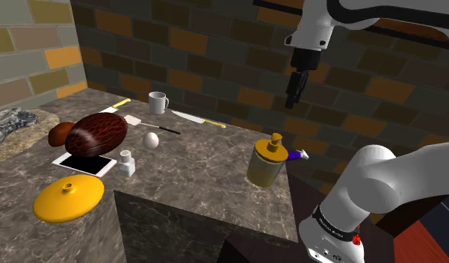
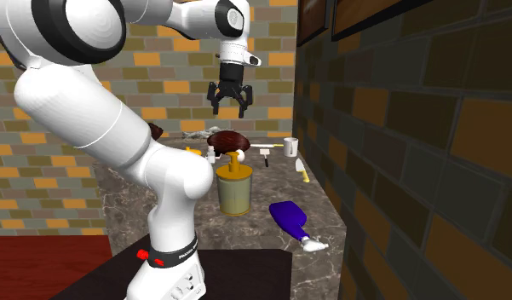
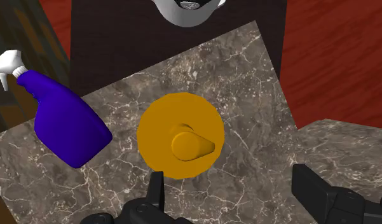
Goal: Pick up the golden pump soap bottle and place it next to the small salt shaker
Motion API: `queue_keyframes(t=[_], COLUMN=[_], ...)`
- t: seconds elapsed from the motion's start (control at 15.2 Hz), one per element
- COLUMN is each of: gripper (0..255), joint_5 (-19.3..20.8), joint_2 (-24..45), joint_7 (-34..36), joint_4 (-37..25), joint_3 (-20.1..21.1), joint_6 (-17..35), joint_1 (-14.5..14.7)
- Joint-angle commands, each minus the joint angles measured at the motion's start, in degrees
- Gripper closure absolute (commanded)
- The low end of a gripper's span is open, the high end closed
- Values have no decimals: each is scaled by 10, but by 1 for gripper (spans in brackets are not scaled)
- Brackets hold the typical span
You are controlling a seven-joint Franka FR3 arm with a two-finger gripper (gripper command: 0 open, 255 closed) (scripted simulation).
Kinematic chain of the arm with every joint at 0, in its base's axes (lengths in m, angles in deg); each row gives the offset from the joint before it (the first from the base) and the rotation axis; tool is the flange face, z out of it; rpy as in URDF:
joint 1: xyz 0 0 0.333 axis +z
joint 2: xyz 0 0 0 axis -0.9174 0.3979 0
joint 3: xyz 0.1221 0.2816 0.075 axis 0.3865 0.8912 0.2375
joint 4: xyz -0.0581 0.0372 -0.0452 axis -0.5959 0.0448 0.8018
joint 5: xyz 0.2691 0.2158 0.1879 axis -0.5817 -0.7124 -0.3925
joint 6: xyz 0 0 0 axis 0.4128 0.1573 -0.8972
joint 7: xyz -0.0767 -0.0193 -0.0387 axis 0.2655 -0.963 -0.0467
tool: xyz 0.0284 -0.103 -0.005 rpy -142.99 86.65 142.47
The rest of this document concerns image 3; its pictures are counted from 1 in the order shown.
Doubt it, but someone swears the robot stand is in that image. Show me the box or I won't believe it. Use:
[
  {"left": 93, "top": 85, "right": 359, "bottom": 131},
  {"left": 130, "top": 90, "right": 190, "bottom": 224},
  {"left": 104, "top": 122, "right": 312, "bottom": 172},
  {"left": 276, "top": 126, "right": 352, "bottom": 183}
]
[{"left": 69, "top": 0, "right": 288, "bottom": 97}]

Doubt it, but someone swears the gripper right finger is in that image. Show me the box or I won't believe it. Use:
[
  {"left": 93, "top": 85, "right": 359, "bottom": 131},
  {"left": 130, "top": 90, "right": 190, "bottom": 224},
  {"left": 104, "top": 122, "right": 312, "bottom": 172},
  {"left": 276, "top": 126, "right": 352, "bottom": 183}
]
[{"left": 291, "top": 164, "right": 382, "bottom": 224}]

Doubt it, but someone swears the orange round lid with knob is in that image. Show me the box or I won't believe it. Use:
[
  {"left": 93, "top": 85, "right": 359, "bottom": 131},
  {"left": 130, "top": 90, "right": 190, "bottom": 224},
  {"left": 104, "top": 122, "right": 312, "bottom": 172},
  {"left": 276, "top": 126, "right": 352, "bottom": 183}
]
[{"left": 136, "top": 92, "right": 225, "bottom": 180}]

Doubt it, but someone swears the blue spray bottle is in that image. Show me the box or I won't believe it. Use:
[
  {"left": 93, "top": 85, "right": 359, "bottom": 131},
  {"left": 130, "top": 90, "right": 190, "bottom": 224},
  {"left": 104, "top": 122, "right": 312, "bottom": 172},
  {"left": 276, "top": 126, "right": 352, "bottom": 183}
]
[{"left": 0, "top": 49, "right": 113, "bottom": 169}]

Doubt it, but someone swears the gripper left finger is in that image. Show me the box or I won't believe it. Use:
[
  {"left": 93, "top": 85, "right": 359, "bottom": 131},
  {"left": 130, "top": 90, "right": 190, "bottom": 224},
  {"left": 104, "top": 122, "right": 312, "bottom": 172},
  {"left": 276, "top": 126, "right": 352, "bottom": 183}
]
[{"left": 79, "top": 171, "right": 191, "bottom": 224}]

